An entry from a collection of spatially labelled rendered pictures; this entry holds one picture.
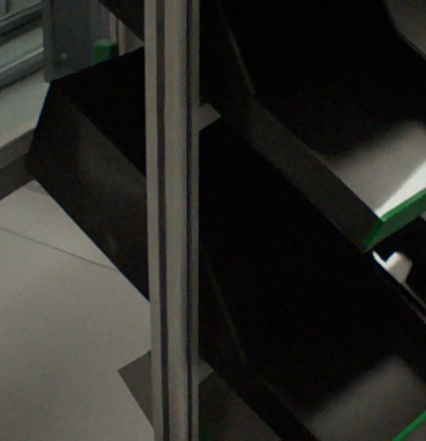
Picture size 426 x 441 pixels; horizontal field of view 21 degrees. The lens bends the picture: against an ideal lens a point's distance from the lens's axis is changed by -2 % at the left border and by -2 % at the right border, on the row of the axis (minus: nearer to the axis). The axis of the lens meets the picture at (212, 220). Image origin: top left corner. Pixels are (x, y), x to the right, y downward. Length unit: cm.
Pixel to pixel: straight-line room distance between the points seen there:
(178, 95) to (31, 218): 104
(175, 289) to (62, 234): 93
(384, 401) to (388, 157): 16
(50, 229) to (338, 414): 93
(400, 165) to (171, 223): 12
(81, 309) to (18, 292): 9
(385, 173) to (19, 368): 77
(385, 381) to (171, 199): 20
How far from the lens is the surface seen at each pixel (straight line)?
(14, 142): 76
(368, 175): 60
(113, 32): 148
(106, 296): 142
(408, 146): 63
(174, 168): 59
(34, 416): 124
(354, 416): 69
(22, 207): 163
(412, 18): 76
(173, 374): 66
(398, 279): 77
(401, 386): 72
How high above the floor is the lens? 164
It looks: 29 degrees down
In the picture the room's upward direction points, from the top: 1 degrees clockwise
